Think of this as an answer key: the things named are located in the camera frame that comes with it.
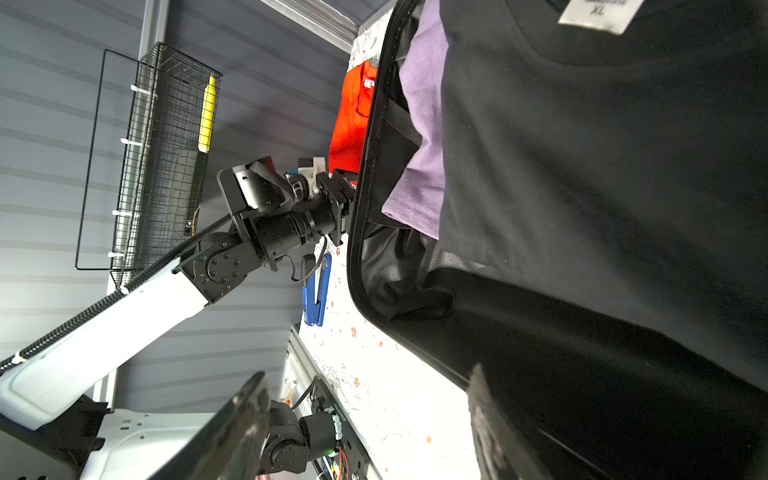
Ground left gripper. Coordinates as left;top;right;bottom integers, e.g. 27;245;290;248
217;157;356;272

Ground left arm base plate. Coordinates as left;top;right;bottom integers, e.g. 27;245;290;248
258;376;372;479

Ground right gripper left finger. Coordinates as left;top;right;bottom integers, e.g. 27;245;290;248
152;372;270;480

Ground black t-shirt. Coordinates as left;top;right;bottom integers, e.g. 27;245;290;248
419;0;768;480

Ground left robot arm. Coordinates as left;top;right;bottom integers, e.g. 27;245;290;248
1;158;355;479

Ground yellow marker in basket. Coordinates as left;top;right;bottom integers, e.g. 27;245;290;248
198;75;217;153

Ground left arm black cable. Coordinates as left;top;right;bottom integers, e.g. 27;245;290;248
0;215;235;374

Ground red t-shirt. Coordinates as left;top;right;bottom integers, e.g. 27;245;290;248
328;61;378;174

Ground blue hardshell suitcase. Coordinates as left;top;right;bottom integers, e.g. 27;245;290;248
346;0;768;480

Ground blue flat object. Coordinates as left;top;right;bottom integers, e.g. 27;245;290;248
301;253;332;327

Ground purple trousers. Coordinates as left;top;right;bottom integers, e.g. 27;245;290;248
382;1;448;239

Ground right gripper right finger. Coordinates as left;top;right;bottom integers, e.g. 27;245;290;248
466;364;540;479

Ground black wire wall basket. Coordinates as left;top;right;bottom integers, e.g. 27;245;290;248
80;42;222;289

